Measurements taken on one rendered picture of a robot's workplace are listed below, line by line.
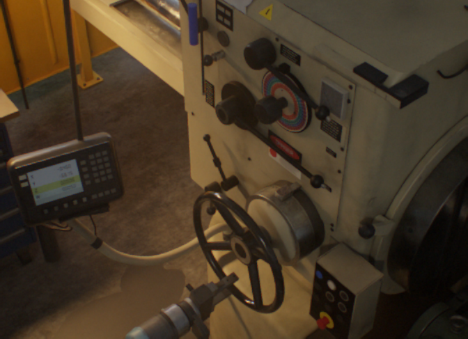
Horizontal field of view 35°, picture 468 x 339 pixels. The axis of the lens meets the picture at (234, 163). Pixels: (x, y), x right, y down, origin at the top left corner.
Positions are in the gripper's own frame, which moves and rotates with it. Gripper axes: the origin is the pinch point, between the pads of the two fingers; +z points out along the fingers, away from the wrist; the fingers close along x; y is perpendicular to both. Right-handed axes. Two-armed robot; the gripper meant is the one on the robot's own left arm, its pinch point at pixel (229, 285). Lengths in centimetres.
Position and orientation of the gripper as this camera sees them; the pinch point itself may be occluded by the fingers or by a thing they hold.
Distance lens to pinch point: 218.9
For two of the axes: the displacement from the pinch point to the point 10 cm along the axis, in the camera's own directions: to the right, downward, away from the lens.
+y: -6.3, -6.5, 4.3
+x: -1.1, 6.3, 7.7
